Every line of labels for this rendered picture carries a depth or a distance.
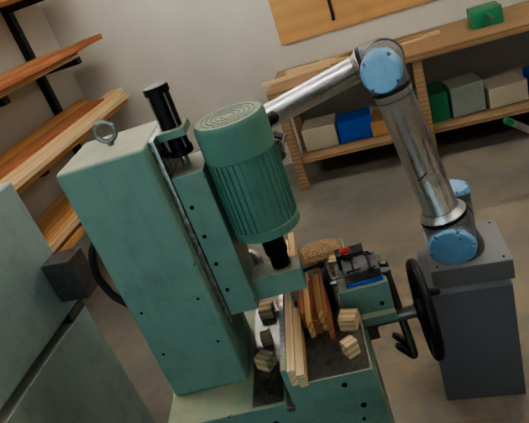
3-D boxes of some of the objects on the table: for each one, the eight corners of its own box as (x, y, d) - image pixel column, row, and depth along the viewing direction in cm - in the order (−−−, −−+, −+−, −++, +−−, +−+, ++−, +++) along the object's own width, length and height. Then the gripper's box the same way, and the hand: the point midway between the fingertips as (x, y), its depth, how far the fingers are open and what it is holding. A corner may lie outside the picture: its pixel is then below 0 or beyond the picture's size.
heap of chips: (343, 253, 166) (340, 244, 165) (301, 264, 169) (297, 255, 167) (339, 239, 174) (337, 230, 173) (299, 250, 177) (296, 241, 175)
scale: (285, 355, 127) (285, 354, 127) (280, 356, 127) (280, 356, 127) (281, 247, 171) (281, 247, 171) (277, 248, 171) (277, 248, 171)
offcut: (350, 359, 126) (346, 347, 125) (343, 353, 129) (338, 341, 127) (361, 352, 127) (357, 340, 126) (353, 346, 130) (349, 333, 128)
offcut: (360, 319, 138) (357, 308, 136) (357, 331, 134) (353, 320, 132) (343, 319, 140) (340, 308, 138) (340, 331, 136) (337, 320, 134)
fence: (292, 386, 125) (285, 370, 122) (285, 388, 125) (279, 371, 123) (285, 253, 178) (281, 239, 176) (281, 253, 178) (276, 240, 176)
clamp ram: (357, 300, 144) (348, 274, 140) (330, 305, 145) (322, 280, 141) (352, 280, 152) (344, 256, 148) (327, 287, 153) (319, 262, 149)
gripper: (255, 138, 167) (269, 114, 147) (281, 147, 169) (299, 124, 148) (248, 163, 165) (261, 142, 145) (274, 171, 167) (291, 152, 146)
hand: (276, 143), depth 147 cm, fingers closed
